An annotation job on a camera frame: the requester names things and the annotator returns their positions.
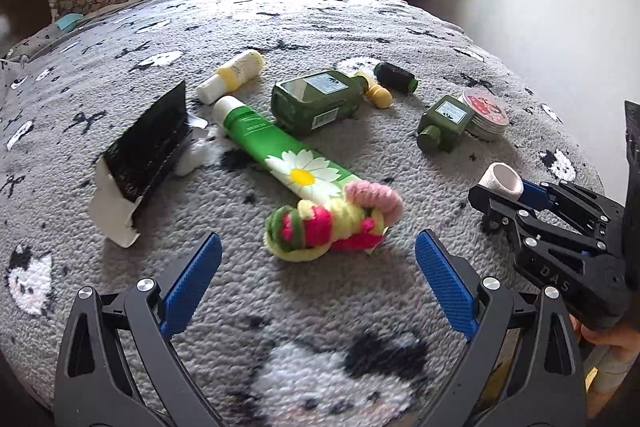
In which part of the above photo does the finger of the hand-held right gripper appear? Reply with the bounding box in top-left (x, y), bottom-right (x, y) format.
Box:
top-left (521, 179), bottom-right (626, 258)
top-left (468, 184), bottom-right (628, 330)

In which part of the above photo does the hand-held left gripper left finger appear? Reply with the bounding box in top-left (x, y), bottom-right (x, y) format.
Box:
top-left (54, 232), bottom-right (223, 427)

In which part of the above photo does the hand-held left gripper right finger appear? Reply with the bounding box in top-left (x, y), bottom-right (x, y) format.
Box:
top-left (415, 229), bottom-right (588, 427)

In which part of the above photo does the white tape roll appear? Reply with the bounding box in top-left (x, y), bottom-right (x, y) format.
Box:
top-left (477, 162), bottom-right (526, 204)

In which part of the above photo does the round pink tin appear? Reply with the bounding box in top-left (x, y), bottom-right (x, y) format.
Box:
top-left (461, 87), bottom-right (511, 142)

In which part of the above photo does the small green square bottle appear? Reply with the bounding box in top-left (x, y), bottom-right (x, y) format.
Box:
top-left (416, 94), bottom-right (477, 154)

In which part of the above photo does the white tissue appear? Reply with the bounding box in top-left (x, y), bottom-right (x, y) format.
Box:
top-left (175, 129), bottom-right (217, 178)

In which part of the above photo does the colourful yarn scrunchie bundle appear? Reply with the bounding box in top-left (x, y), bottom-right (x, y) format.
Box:
top-left (264, 179), bottom-right (406, 264)

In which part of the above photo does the black cardboard box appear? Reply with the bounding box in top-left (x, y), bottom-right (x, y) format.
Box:
top-left (89, 79), bottom-right (195, 249)

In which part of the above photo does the green daisy print tube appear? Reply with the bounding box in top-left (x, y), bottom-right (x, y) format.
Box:
top-left (212, 95), bottom-right (362, 202)

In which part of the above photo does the dark green small bottle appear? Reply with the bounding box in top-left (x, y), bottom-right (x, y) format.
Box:
top-left (374, 61), bottom-right (420, 95)

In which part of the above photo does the large green bottle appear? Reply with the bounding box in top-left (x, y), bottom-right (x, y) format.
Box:
top-left (271, 69), bottom-right (371, 136)

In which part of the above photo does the person's right hand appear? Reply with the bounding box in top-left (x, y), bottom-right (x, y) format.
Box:
top-left (570, 312), bottom-right (640, 370)

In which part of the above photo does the grey printed blanket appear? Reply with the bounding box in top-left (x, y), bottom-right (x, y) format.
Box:
top-left (0, 0), bottom-right (606, 427)

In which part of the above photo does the small yellow stick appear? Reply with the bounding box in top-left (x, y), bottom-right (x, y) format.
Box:
top-left (364, 74), bottom-right (394, 109)

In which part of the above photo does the white and yellow tube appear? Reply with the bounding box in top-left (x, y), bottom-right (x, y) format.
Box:
top-left (196, 49), bottom-right (266, 105)

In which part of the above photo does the grey printed pillow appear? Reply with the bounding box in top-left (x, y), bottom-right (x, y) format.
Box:
top-left (2, 23), bottom-right (81, 64)

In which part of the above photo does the teal small item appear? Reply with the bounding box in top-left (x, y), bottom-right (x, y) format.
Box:
top-left (54, 13), bottom-right (85, 32)

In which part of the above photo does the wooden headboard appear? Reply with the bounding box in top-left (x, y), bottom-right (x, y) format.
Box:
top-left (0, 0), bottom-right (53, 58)

